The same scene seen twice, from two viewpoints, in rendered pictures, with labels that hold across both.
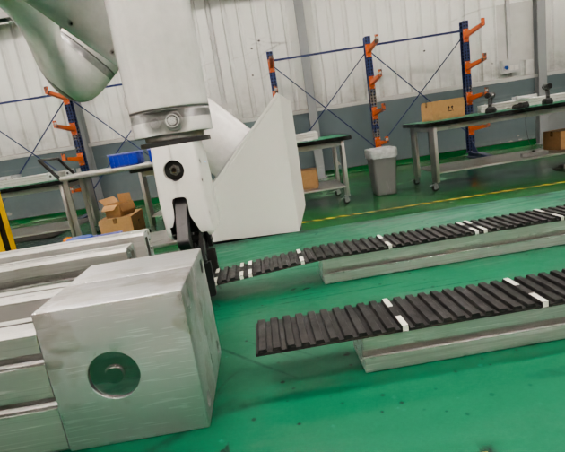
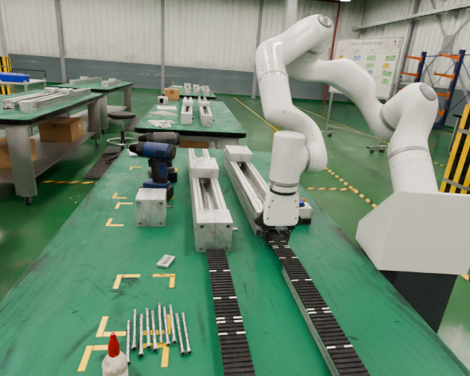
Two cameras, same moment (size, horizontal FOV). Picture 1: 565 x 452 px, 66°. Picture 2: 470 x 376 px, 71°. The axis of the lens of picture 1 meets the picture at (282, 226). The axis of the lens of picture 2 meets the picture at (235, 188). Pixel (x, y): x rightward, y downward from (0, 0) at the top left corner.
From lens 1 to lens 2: 0.84 m
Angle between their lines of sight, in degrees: 78
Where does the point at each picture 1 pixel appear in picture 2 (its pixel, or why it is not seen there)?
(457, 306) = (219, 283)
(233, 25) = not seen: outside the picture
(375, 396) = (198, 275)
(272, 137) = (387, 211)
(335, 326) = (215, 261)
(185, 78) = (276, 173)
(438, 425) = (184, 283)
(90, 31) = not seen: hidden behind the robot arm
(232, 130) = not seen: hidden behind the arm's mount
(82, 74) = (377, 129)
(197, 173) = (267, 204)
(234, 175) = (372, 218)
